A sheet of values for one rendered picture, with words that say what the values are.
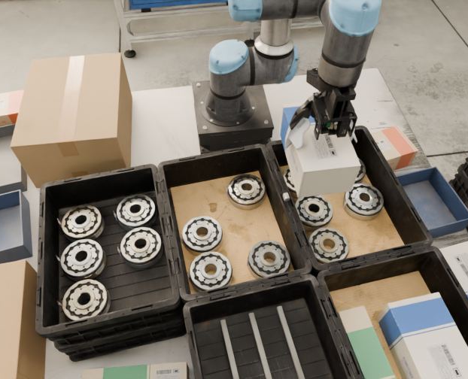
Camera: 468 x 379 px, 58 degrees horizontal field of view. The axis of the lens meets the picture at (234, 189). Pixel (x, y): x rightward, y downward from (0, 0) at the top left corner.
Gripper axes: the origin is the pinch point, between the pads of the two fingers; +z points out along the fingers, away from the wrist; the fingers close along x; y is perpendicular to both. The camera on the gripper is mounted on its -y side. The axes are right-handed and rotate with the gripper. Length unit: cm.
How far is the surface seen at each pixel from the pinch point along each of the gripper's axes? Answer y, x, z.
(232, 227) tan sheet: 2.9, -19.2, 27.7
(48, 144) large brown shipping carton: -28, -68, 21
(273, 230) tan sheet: 5.4, -8.7, 27.7
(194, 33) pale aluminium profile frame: -191, -17, 100
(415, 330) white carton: 38.1, 13.9, 18.4
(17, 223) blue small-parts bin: -15, -82, 41
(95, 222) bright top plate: -2, -55, 25
